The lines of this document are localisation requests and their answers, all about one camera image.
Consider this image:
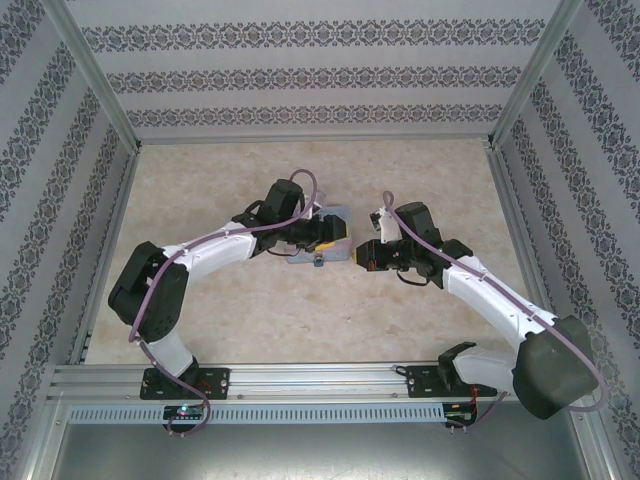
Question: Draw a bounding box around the aluminium mounting rail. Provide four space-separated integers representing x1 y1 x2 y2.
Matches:
47 362 521 402

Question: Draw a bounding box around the controller board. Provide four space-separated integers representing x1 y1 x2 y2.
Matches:
442 400 480 432
162 403 207 437

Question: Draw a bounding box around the left controller board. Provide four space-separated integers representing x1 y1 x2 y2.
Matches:
162 403 207 437

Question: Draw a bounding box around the aluminium frame post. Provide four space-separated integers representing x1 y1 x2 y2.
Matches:
42 0 144 154
484 0 587 151

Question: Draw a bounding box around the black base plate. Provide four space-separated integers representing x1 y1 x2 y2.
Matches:
405 364 499 400
141 367 231 401

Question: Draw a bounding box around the aluminium frame profile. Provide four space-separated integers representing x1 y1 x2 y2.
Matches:
569 409 621 480
19 394 69 480

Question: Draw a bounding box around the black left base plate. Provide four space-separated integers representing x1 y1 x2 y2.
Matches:
141 367 231 401

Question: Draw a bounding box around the grey metal panel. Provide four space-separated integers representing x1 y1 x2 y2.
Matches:
49 423 609 480

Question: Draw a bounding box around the slotted grey cable duct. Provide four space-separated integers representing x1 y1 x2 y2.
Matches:
66 402 447 426

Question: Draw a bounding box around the aluminium side rail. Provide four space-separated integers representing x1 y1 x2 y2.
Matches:
67 147 144 366
487 147 556 316

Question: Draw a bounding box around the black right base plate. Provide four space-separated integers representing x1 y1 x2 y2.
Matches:
405 364 499 400

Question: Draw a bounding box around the blue cartoon print tin box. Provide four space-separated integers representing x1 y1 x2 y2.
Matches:
283 203 355 267

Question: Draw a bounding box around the right controller board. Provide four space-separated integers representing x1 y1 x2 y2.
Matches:
442 400 480 432

